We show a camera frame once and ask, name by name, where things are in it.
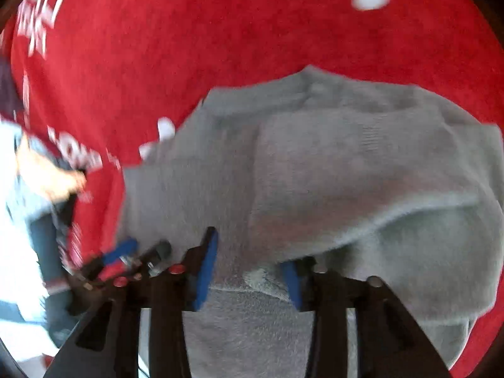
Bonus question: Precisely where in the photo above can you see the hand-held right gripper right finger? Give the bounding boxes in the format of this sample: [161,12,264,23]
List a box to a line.
[279,256,453,378]

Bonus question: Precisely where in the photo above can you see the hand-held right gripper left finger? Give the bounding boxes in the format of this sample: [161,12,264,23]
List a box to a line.
[43,226,219,378]

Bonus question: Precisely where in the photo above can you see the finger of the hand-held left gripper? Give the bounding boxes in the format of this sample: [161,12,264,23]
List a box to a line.
[77,237,139,280]
[118,241,173,280]

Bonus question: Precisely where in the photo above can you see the grey fleece garment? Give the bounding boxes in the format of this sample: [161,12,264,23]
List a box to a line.
[118,65,504,378]

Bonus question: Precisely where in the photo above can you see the person's left hand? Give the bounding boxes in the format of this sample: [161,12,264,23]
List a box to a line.
[16,134,87,202]

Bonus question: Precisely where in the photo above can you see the dark purple cloth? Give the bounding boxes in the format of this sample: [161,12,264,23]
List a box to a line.
[0,57,25,121]

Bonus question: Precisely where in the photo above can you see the red printed blanket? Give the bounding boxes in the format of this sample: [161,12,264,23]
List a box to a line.
[0,0,504,378]

